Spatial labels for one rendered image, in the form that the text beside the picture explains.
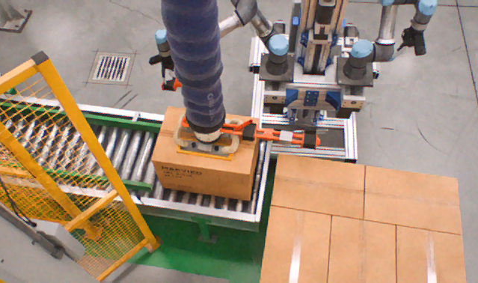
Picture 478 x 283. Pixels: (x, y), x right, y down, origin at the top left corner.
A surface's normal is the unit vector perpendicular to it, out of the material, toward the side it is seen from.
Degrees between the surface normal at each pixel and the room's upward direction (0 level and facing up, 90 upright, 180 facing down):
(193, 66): 75
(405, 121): 0
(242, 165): 0
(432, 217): 0
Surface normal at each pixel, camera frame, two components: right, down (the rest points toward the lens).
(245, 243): -0.03, -0.51
